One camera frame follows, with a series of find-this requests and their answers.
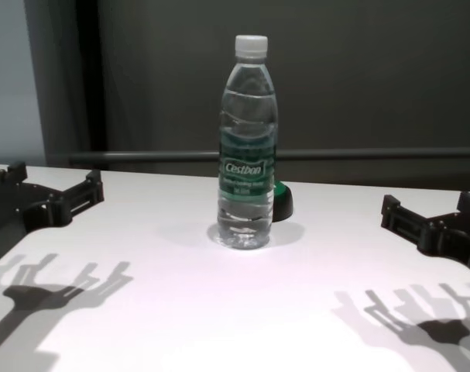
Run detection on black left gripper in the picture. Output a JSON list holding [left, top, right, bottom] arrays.
[[0, 162, 105, 267]]

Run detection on clear water bottle green label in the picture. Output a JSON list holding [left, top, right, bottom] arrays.
[[217, 34, 279, 251]]

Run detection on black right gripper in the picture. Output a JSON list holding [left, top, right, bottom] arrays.
[[380, 190, 470, 278]]

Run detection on green black push button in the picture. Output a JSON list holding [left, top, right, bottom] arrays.
[[272, 181, 296, 223]]

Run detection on dark wide vertical post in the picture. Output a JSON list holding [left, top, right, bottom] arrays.
[[74, 0, 108, 172]]

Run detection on thin grey horizontal rail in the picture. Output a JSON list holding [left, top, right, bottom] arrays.
[[67, 148, 470, 166]]

